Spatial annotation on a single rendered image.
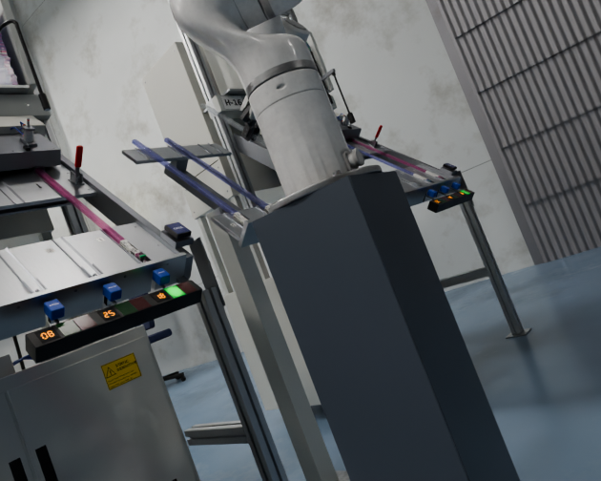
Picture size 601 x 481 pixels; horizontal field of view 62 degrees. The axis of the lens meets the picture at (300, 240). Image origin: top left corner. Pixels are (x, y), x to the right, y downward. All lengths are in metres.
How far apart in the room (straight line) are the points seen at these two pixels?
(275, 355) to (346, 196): 0.77
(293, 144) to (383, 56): 3.71
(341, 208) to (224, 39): 0.32
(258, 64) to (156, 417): 0.94
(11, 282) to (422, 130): 3.61
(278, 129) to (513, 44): 3.45
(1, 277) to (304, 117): 0.64
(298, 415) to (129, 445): 0.42
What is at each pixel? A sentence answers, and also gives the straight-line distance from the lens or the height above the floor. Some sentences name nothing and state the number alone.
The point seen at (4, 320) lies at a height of 0.71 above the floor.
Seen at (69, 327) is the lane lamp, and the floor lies 0.66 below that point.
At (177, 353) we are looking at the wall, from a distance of 6.25.
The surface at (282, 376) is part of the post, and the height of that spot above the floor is 0.36.
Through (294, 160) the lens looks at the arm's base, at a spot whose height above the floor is 0.76.
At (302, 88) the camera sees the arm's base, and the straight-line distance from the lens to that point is 0.78.
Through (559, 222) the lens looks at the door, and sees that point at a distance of 4.04.
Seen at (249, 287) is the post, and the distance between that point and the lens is 1.35.
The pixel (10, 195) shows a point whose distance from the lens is 1.38.
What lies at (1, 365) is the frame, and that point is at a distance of 1.33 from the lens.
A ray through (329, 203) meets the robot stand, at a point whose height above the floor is 0.68.
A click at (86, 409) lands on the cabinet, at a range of 1.33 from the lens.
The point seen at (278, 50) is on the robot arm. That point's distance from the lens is 0.80.
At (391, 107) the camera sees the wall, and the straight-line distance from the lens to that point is 4.36.
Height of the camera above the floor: 0.61
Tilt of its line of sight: 3 degrees up
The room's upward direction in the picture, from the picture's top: 21 degrees counter-clockwise
